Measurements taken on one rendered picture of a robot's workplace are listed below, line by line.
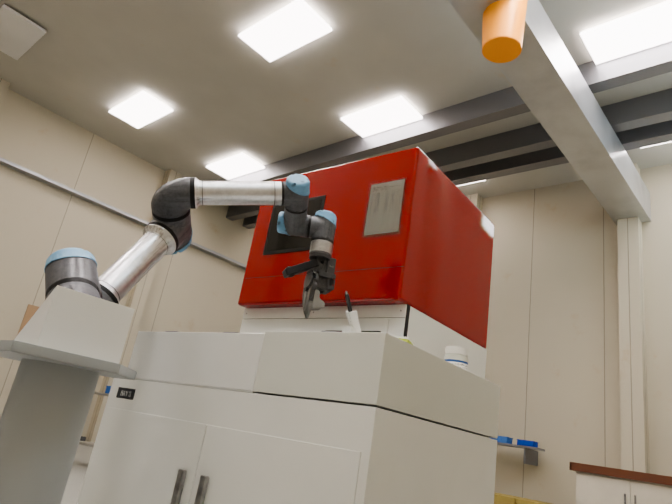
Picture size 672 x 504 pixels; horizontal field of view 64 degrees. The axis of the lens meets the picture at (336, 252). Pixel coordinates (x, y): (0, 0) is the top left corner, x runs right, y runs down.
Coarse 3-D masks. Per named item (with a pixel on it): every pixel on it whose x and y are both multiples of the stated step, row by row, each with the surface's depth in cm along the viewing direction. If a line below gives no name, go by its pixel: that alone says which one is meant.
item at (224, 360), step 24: (144, 336) 161; (168, 336) 154; (192, 336) 147; (216, 336) 141; (240, 336) 135; (144, 360) 157; (168, 360) 150; (192, 360) 143; (216, 360) 138; (240, 360) 132; (192, 384) 140; (216, 384) 134; (240, 384) 129
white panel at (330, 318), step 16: (400, 304) 185; (256, 320) 226; (272, 320) 220; (288, 320) 215; (304, 320) 210; (320, 320) 205; (336, 320) 200; (368, 320) 191; (384, 320) 187; (400, 320) 183
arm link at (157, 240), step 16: (160, 224) 163; (176, 224) 165; (144, 240) 159; (160, 240) 161; (176, 240) 165; (128, 256) 153; (144, 256) 155; (160, 256) 161; (112, 272) 147; (128, 272) 150; (144, 272) 155; (112, 288) 144; (128, 288) 150
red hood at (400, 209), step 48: (336, 192) 218; (384, 192) 202; (432, 192) 206; (288, 240) 224; (336, 240) 208; (384, 240) 193; (432, 240) 202; (480, 240) 238; (288, 288) 214; (336, 288) 199; (384, 288) 186; (432, 288) 199; (480, 288) 234; (480, 336) 230
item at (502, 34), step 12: (504, 0) 497; (516, 0) 497; (492, 12) 499; (504, 12) 492; (516, 12) 493; (492, 24) 495; (504, 24) 489; (516, 24) 490; (492, 36) 490; (504, 36) 485; (516, 36) 487; (492, 48) 501; (504, 48) 498; (516, 48) 496; (492, 60) 515; (504, 60) 513
